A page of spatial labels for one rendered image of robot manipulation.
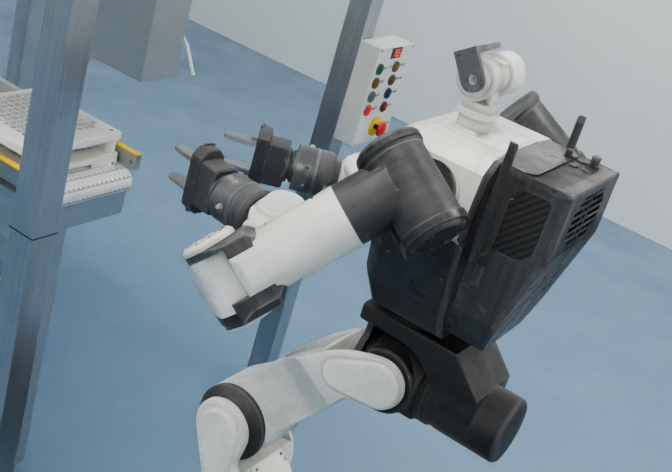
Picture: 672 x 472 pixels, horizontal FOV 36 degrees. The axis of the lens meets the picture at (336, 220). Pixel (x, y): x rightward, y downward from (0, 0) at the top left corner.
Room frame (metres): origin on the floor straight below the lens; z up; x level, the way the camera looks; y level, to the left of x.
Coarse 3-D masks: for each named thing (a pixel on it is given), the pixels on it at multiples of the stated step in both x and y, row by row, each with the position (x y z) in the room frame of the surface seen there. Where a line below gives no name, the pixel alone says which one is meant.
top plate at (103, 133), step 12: (0, 96) 1.95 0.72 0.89; (96, 120) 1.98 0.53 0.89; (0, 132) 1.78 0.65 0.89; (12, 132) 1.80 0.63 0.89; (84, 132) 1.90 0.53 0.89; (96, 132) 1.92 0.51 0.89; (108, 132) 1.93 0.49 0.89; (120, 132) 1.95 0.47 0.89; (12, 144) 1.76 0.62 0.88; (84, 144) 1.87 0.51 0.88; (96, 144) 1.90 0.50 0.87
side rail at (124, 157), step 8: (0, 80) 2.13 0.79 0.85; (0, 88) 2.13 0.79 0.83; (8, 88) 2.12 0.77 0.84; (16, 88) 2.11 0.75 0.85; (120, 152) 1.96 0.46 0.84; (128, 152) 1.95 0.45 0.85; (120, 160) 1.96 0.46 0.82; (128, 160) 1.95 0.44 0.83; (136, 160) 1.94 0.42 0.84; (136, 168) 1.95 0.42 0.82
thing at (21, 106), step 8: (0, 104) 1.91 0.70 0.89; (8, 104) 1.90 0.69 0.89; (16, 104) 1.92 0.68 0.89; (24, 104) 1.93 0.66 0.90; (0, 112) 1.85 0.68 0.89; (8, 112) 1.87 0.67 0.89; (16, 112) 1.87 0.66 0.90; (24, 112) 1.89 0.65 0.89; (16, 120) 1.84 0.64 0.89; (24, 120) 1.85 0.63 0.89; (80, 120) 1.94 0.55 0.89
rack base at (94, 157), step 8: (0, 152) 1.79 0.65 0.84; (8, 152) 1.80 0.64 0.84; (72, 152) 1.89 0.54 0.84; (80, 152) 1.90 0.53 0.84; (88, 152) 1.91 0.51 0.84; (96, 152) 1.93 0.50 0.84; (104, 152) 1.94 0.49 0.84; (16, 160) 1.78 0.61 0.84; (72, 160) 1.85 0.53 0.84; (80, 160) 1.87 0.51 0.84; (88, 160) 1.88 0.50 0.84; (96, 160) 1.90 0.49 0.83; (104, 160) 1.92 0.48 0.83; (112, 160) 1.95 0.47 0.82; (72, 168) 1.85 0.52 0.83
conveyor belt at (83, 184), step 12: (84, 168) 1.89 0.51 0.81; (96, 168) 1.91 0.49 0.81; (108, 168) 1.92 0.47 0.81; (120, 168) 1.94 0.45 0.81; (72, 180) 1.82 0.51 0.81; (84, 180) 1.84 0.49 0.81; (96, 180) 1.86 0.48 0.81; (108, 180) 1.89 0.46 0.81; (120, 180) 1.91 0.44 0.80; (72, 192) 1.80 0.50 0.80; (84, 192) 1.82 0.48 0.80; (96, 192) 1.85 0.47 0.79; (108, 192) 1.88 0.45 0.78; (72, 204) 1.80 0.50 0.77
